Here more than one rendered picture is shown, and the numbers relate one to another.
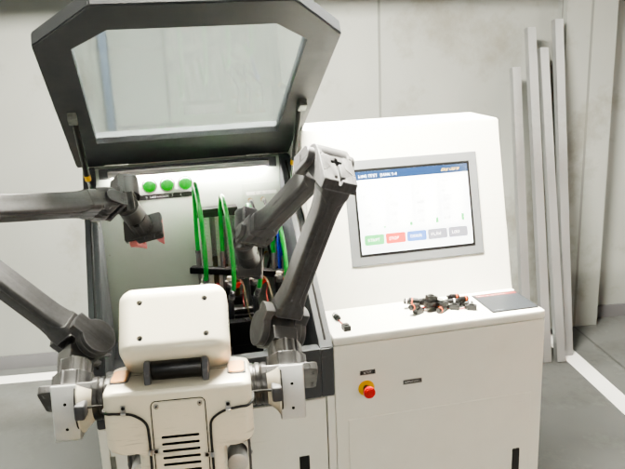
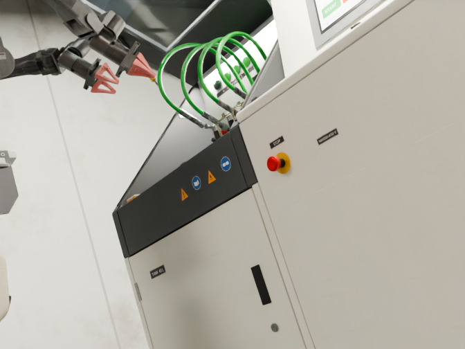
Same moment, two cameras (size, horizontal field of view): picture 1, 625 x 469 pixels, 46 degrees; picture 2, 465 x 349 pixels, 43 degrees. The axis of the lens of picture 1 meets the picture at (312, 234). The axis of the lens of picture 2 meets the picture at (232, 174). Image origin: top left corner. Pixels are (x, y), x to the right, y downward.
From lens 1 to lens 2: 2.22 m
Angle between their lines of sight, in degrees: 65
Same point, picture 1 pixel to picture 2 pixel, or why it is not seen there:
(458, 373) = (382, 103)
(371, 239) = (328, 9)
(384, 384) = (299, 152)
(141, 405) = not seen: outside the picture
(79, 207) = (17, 64)
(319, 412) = (250, 207)
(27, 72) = not seen: hidden behind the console
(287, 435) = (234, 242)
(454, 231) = not seen: outside the picture
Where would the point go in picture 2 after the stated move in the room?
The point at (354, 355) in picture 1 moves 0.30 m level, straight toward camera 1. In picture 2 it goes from (258, 127) to (145, 145)
